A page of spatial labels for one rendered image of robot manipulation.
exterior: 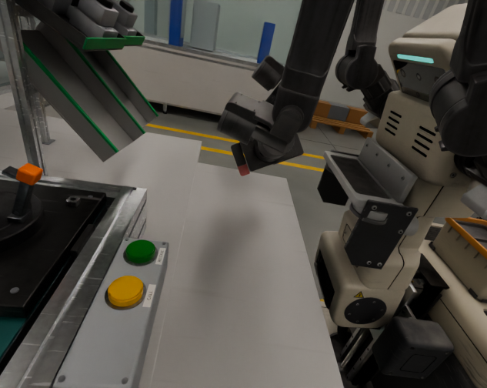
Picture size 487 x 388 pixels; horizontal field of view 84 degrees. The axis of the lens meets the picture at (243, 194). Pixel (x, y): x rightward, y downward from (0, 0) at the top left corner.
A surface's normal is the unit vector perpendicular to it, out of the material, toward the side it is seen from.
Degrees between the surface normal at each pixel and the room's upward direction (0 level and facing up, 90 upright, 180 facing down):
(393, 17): 90
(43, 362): 0
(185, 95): 90
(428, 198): 90
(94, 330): 0
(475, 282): 92
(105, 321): 0
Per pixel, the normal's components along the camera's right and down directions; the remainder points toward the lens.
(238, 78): -0.01, 0.50
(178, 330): 0.19, -0.84
